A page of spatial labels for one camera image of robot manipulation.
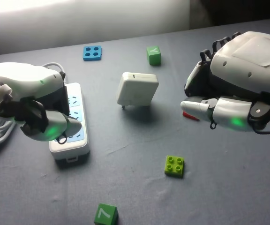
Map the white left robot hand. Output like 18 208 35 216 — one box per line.
0 62 83 144

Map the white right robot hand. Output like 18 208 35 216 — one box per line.
180 31 270 133

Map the white power strip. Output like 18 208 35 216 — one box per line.
49 82 90 168

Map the white power adapter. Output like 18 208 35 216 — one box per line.
116 72 159 111

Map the red building brick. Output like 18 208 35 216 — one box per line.
182 112 200 122

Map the blue four-hole block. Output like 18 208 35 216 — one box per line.
82 45 103 62

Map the green letter Y cube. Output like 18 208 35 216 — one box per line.
146 45 162 66

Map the grey table cloth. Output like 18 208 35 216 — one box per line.
0 17 270 225

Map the lime green building brick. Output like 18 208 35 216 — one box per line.
164 155 185 179

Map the green number 7 cube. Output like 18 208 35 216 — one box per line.
93 203 119 225

